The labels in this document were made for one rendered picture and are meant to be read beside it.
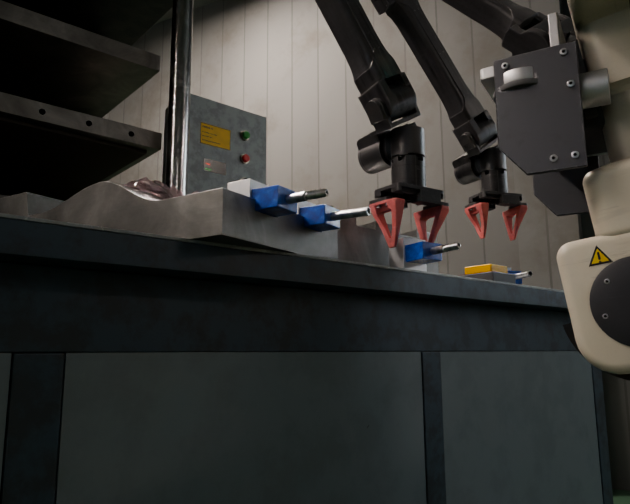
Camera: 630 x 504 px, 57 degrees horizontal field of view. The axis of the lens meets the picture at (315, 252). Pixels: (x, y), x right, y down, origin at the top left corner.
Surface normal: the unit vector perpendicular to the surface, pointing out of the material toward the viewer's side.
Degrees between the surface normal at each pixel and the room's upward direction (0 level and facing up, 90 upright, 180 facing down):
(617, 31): 90
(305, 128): 90
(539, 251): 90
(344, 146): 90
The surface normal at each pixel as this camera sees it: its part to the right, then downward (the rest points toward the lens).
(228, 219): 0.85, -0.10
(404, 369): 0.66, -0.14
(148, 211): -0.53, -0.15
